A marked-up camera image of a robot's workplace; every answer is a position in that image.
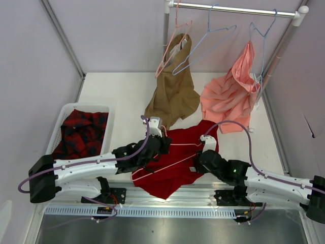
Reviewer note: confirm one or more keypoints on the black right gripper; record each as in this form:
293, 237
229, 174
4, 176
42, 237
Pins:
199, 157

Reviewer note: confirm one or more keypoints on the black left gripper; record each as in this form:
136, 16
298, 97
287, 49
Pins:
165, 142

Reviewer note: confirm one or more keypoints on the pink wire hanger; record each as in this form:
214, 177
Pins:
155, 171

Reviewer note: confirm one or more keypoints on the red skirt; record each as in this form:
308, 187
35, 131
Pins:
162, 178

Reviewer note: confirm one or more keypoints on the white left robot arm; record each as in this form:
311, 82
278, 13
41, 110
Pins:
85, 178

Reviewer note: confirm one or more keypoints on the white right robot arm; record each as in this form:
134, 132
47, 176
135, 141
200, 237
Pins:
254, 186

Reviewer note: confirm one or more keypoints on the tan brown skirt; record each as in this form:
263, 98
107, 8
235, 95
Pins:
174, 97

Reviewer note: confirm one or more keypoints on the salmon pink skirt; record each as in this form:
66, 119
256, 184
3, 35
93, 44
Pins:
232, 96

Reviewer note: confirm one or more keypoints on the pink hanger with brown skirt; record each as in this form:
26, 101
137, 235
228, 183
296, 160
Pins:
171, 46

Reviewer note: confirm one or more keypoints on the blue hanger with pink skirt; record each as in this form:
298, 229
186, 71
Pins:
258, 80

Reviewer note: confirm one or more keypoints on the white plastic basket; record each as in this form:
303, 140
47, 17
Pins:
86, 107

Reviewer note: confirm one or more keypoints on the red plaid garment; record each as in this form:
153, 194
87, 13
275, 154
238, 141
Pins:
82, 135

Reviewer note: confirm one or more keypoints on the metal clothes rack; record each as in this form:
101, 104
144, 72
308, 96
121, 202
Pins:
296, 17

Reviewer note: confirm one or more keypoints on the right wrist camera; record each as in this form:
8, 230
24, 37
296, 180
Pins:
209, 143

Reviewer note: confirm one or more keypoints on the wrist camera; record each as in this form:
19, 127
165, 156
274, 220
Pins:
209, 143
155, 124

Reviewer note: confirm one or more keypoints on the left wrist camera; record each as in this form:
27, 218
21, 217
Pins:
155, 124

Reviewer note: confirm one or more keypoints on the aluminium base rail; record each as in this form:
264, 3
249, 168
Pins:
197, 202

